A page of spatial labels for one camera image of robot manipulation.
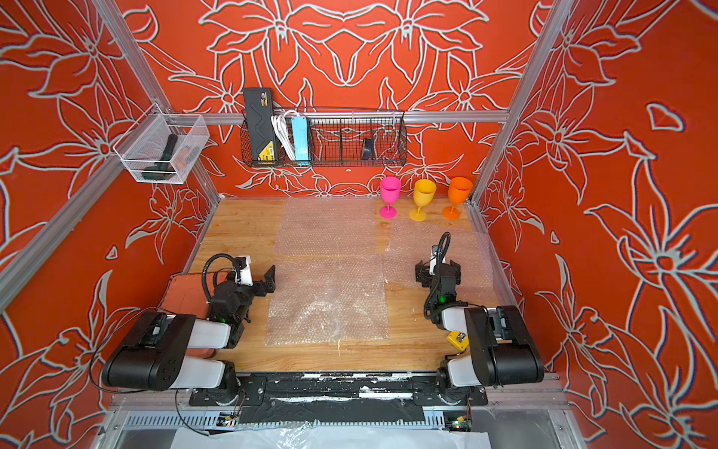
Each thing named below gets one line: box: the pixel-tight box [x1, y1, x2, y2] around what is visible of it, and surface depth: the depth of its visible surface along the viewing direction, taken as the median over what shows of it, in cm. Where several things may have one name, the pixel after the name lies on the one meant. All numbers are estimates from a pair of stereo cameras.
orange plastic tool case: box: [159, 271, 229, 319], surface depth 88 cm
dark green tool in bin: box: [142, 133, 178, 181], surface depth 83 cm
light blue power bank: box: [291, 115, 310, 166], surface depth 92 cm
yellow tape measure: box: [446, 331, 470, 352], surface depth 82 cm
